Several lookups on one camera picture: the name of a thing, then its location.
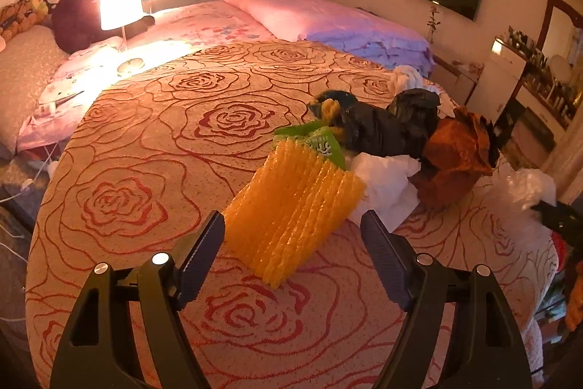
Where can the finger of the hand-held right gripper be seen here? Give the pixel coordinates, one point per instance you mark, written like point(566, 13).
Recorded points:
point(559, 215)

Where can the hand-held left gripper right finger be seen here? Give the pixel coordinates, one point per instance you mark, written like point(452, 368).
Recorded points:
point(387, 252)

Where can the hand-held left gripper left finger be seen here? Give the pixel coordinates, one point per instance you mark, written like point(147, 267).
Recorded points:
point(207, 243)

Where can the clear plastic bag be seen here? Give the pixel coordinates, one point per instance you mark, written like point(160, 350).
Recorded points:
point(524, 188)

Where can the white tissue paper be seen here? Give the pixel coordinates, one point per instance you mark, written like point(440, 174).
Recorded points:
point(382, 184)

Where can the brown paper bag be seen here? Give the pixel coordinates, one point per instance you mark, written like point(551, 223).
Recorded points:
point(451, 161)

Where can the black plastic bag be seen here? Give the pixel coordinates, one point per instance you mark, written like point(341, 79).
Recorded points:
point(387, 129)

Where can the green snack packet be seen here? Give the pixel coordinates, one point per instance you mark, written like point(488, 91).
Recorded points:
point(325, 143)

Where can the dressing table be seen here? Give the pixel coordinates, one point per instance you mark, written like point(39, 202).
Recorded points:
point(542, 106)

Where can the round white mirror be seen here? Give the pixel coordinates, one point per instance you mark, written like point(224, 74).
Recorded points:
point(561, 69)

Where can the row of cosmetic bottles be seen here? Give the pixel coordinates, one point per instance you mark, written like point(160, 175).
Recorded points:
point(542, 61)

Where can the white cabinet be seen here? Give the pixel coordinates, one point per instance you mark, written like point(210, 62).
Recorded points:
point(501, 70)

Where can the low white desk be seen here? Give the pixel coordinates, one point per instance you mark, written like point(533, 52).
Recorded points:
point(455, 83)

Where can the white crumpled tissue ball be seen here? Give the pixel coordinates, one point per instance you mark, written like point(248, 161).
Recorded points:
point(407, 77)

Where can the pink printed sheet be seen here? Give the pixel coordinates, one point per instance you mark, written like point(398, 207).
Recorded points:
point(68, 74)

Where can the rose in vase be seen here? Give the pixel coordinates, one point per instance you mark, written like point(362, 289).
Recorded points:
point(433, 13)

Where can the pink folded duvet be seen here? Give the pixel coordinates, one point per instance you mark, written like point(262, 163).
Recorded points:
point(296, 13)

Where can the beige quilted pillow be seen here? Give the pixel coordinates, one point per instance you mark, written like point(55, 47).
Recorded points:
point(27, 70)

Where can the large table lamp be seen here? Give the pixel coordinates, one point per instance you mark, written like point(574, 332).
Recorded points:
point(119, 1)

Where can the dark plush toy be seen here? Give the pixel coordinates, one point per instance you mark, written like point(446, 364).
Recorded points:
point(77, 20)

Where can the row of plush toys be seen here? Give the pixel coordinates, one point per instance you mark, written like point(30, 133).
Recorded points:
point(22, 13)

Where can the wooden framed wall mirror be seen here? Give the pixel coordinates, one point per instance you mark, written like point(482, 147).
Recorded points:
point(544, 20)

